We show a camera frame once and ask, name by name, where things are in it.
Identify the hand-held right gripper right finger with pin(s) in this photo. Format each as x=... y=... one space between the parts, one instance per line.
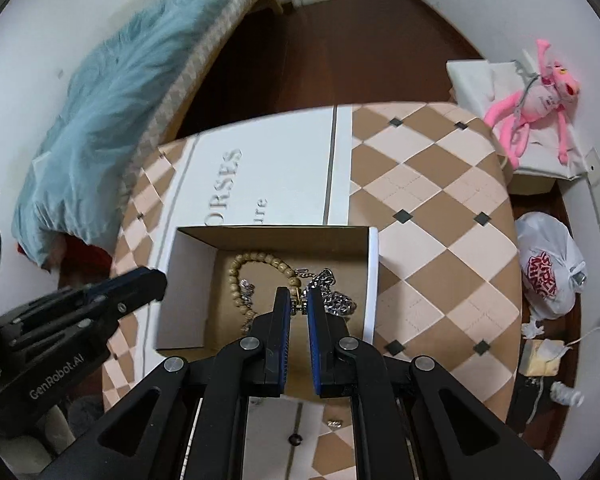
x=317 y=340

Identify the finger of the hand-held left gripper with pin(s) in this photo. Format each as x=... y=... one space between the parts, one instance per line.
x=125 y=281
x=140 y=297

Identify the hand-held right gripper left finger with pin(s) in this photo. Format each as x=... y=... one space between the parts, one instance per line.
x=279 y=340

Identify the white cardboard box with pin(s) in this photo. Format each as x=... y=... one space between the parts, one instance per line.
x=195 y=295

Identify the red cloth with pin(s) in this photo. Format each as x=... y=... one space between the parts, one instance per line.
x=87 y=255

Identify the checkered table cover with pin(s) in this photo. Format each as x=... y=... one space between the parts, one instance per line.
x=430 y=210

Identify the large white book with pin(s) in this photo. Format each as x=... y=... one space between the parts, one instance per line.
x=280 y=160

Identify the blue fluffy blanket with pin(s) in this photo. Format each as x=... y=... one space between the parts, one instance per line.
x=130 y=85

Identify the black bag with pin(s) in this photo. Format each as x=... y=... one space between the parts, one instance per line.
x=522 y=402

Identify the crumpled white tissue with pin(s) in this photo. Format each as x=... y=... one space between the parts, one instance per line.
x=532 y=328

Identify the yellow packet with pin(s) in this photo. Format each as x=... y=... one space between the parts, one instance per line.
x=539 y=359

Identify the white plastic bag red print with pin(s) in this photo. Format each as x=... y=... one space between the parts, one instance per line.
x=545 y=240

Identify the pink plush toy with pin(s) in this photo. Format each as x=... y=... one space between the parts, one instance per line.
x=525 y=105

